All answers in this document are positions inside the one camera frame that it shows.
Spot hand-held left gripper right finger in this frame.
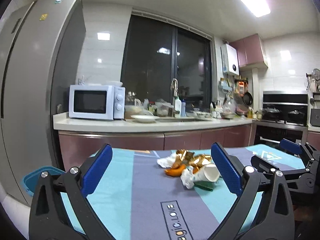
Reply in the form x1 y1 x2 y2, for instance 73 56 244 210
211 142 295 240

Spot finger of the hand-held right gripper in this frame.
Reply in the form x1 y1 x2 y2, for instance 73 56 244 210
251 154 307 182
279 138 320 170

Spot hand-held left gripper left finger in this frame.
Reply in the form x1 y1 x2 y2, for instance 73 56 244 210
29 144 114 240

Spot gold foil snack bag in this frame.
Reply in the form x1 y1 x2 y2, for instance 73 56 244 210
176 149 195 161
189 155 213 167

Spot white tissue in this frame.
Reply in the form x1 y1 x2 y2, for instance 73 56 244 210
157 154 179 168
180 170 200 189

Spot blue trash bin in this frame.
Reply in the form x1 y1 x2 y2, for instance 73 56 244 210
23 166 66 198

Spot white paper cup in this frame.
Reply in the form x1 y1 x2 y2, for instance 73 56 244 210
194 164 220 182

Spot built-in stove and oven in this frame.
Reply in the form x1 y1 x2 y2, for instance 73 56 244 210
253 119 308 146

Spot green wrapper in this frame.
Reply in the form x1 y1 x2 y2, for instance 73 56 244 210
194 181 214 192

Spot black cooking pot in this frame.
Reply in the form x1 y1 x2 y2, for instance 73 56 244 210
287 110 306 125
261 107 281 121

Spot black countertop appliance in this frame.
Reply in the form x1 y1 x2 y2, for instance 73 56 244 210
310 108 320 127

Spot white kitchen counter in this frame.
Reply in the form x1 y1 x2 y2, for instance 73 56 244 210
53 112 253 133

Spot black range hood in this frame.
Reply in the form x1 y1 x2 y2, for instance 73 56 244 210
262 91 309 111

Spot blue printed table cloth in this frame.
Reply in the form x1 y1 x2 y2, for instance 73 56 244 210
60 144 307 240

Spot orange peel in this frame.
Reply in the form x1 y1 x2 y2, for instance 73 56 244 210
164 164 200 177

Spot pink lower cabinets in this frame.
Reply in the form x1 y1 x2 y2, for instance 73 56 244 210
58 124 257 172

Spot white utensil holder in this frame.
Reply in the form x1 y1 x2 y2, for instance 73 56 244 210
211 101 223 118

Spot white microwave oven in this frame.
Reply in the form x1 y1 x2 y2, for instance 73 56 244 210
69 85 126 120

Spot white plate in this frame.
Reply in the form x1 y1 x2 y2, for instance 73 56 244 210
131 115 160 123

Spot bowl of food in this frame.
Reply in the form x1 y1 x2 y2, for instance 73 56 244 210
125 105 143 118

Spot hanging kitchen utensils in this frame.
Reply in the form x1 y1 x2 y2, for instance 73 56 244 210
306 69 320 92

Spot glass jar with lid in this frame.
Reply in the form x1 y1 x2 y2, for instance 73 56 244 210
126 92 142 108

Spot white soap bottle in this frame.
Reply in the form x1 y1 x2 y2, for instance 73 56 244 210
174 96 182 117

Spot clear plastic food container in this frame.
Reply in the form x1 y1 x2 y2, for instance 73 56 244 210
156 102 173 117

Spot pink upper cabinet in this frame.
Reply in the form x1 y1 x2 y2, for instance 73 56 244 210
229 34 269 68

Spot white water heater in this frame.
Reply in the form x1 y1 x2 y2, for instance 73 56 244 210
221 43 240 76

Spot grey refrigerator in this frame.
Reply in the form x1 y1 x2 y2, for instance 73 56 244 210
0 0 87 207

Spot dark sliding window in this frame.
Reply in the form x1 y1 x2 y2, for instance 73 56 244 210
121 14 213 111

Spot ceiling light panel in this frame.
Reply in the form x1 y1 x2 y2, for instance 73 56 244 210
234 0 271 18

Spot teal wall rack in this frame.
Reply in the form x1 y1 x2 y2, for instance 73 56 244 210
220 78 234 92

